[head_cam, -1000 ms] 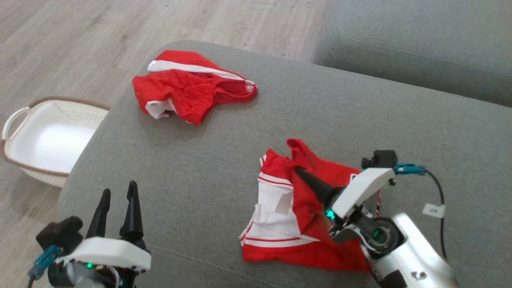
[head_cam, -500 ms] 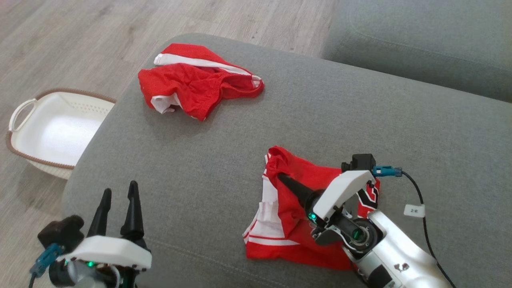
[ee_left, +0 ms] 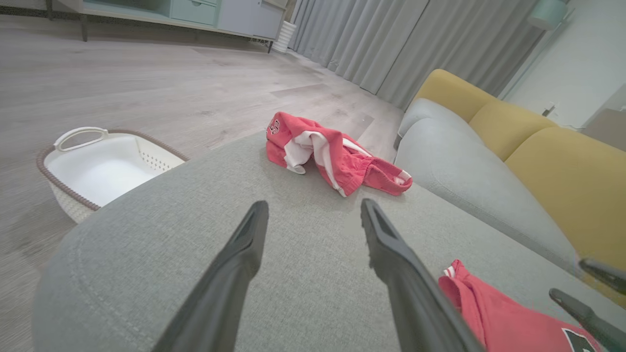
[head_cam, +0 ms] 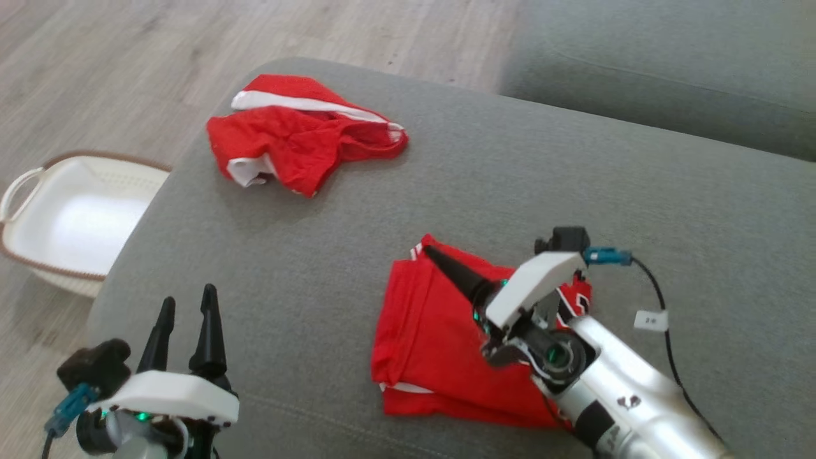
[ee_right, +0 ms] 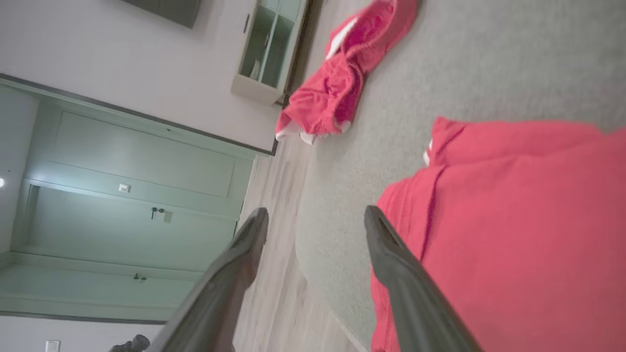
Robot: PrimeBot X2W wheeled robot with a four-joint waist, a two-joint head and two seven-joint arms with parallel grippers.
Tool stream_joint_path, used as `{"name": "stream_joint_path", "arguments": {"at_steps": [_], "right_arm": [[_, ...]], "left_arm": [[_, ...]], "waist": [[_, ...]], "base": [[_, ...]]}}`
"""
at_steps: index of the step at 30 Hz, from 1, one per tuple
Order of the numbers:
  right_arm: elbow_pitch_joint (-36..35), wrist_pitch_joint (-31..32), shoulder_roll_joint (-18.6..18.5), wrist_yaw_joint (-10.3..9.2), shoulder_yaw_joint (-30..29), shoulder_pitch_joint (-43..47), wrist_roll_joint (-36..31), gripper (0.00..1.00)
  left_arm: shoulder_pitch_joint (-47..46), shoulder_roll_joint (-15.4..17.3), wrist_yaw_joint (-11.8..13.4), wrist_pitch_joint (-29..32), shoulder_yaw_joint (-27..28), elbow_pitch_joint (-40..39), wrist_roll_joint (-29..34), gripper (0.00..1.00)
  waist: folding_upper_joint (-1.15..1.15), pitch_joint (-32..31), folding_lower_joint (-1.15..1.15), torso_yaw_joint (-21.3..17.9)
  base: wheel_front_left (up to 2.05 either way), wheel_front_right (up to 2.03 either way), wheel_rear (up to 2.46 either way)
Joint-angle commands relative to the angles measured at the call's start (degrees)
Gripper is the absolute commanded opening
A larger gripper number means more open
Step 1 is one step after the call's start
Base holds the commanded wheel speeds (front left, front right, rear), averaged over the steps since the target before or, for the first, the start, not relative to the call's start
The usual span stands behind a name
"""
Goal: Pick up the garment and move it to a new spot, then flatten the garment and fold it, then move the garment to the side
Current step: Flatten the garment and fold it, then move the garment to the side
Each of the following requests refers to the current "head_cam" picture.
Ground white cable label tag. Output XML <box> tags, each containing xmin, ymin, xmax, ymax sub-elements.
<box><xmin>634</xmin><ymin>309</ymin><xmax>670</xmax><ymax>333</ymax></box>

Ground grey sofa back cushion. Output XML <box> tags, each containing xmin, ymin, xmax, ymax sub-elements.
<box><xmin>497</xmin><ymin>0</ymin><xmax>816</xmax><ymax>161</ymax></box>

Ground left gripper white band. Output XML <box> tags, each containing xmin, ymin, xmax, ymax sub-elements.
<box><xmin>86</xmin><ymin>284</ymin><xmax>240</xmax><ymax>426</ymax></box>

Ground white laundry basket brown rim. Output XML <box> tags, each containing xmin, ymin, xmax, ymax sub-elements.
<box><xmin>0</xmin><ymin>150</ymin><xmax>173</xmax><ymax>298</ymax></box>

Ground right black cable teal plug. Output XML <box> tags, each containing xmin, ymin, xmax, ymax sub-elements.
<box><xmin>583</xmin><ymin>247</ymin><xmax>727</xmax><ymax>447</ymax></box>

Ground left black cable teal plug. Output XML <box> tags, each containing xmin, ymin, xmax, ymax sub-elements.
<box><xmin>41</xmin><ymin>382</ymin><xmax>99</xmax><ymax>459</ymax></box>

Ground red jersey white sleeves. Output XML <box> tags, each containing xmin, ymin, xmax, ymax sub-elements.
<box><xmin>371</xmin><ymin>233</ymin><xmax>594</xmax><ymax>429</ymax></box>

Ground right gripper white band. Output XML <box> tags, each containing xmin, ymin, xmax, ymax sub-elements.
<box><xmin>423</xmin><ymin>245</ymin><xmax>587</xmax><ymax>365</ymax></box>

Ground red basketball shorts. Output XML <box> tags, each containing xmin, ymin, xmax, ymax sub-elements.
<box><xmin>206</xmin><ymin>74</ymin><xmax>409</xmax><ymax>198</ymax></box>

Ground black cable teal plug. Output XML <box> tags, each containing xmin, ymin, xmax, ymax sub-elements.
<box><xmin>583</xmin><ymin>247</ymin><xmax>727</xmax><ymax>447</ymax></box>
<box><xmin>41</xmin><ymin>382</ymin><xmax>99</xmax><ymax>459</ymax></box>

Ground grey sofa seat cushion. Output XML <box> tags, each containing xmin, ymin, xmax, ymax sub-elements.
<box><xmin>86</xmin><ymin>57</ymin><xmax>816</xmax><ymax>459</ymax></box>

